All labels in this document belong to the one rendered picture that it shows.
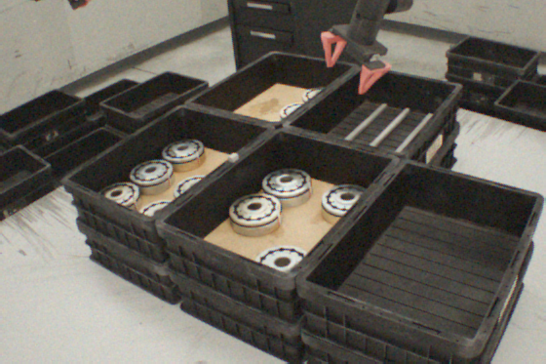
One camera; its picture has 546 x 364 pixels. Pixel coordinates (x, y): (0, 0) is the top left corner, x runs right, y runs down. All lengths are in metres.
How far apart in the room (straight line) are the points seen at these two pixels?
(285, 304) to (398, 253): 0.25
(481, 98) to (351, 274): 1.76
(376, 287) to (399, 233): 0.15
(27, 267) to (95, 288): 0.22
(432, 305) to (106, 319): 0.65
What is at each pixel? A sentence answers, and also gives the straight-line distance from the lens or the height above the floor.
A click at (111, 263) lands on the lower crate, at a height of 0.73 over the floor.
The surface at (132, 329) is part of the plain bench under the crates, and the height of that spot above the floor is 0.70.
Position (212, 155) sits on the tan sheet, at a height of 0.83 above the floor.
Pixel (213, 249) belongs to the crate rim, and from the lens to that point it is 0.93.
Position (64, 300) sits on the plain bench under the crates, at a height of 0.70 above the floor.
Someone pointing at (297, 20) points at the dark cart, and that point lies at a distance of 2.62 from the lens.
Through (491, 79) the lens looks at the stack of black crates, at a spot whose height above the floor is 0.51.
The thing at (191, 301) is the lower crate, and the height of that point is 0.76.
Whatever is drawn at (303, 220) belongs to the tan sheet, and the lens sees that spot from 1.14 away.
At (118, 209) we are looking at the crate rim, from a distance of 1.09.
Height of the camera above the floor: 1.51
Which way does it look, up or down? 30 degrees down
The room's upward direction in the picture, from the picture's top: 6 degrees counter-clockwise
